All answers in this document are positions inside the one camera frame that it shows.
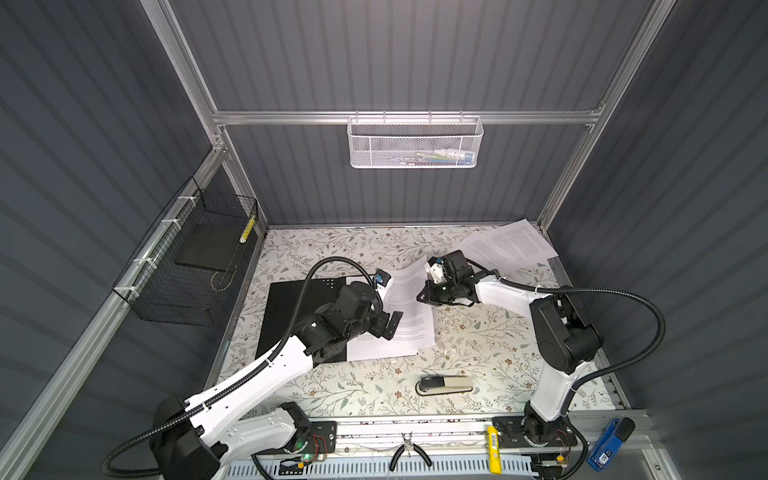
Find printed sheet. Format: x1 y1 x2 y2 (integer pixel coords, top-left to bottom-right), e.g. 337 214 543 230
382 256 435 358
346 270 421 362
456 220 558 273

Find black file folder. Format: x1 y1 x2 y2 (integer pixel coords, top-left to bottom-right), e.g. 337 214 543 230
256 275 421 364

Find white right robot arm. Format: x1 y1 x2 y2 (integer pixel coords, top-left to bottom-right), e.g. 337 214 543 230
417 250 667 447

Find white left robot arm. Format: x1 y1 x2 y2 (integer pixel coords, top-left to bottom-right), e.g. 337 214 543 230
100 256 402 479

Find grey black stapler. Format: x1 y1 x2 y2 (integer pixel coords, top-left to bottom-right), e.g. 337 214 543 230
415 375 474 397

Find pens in white basket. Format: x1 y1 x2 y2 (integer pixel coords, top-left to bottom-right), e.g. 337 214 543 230
399 149 476 168

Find yellow marker in basket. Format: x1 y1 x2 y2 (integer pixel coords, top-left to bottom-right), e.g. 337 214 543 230
239 215 256 244

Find yellow utility knife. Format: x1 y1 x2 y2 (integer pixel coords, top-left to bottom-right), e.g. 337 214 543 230
486 426 503 475

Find black pad in basket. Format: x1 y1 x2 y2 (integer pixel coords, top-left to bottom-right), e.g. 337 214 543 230
174 224 245 273

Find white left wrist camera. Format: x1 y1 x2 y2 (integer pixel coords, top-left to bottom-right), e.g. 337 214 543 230
371 269 392 299

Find black handled pliers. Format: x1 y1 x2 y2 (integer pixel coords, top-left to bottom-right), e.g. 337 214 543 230
388 434 434 472

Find white wire mesh basket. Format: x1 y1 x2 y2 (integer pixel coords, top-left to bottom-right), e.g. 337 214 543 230
346 114 484 169

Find black wire basket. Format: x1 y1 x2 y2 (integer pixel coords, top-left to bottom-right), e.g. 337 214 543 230
113 180 259 327

